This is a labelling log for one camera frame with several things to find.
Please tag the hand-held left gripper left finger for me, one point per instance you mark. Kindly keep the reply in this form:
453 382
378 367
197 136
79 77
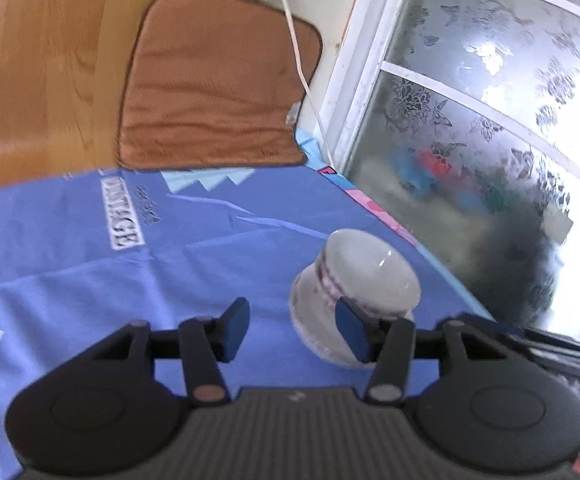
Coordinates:
235 326

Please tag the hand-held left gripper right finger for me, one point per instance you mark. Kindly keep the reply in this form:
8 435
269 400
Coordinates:
350 331

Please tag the blue printed cloth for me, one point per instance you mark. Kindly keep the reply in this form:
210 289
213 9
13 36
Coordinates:
95 260

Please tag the frosted glass window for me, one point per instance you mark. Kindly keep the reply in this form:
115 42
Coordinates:
470 135

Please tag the brown seat cushion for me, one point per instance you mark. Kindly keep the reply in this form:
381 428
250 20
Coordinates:
210 85

